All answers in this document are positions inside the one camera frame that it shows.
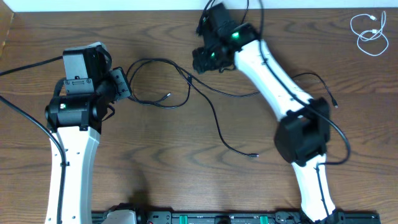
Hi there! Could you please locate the white USB cable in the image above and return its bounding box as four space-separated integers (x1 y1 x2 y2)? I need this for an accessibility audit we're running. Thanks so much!
349 10 390 57

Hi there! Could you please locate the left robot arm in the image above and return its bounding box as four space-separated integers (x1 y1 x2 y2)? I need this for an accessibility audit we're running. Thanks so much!
45 42 132 223

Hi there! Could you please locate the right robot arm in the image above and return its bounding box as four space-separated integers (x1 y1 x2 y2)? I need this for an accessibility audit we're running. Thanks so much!
192 3 336 223

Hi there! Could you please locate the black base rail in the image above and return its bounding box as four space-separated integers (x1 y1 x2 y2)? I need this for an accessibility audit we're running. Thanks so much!
91 210 382 224

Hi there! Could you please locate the long black cable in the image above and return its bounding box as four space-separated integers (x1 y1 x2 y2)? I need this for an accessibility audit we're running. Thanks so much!
126 57 259 158

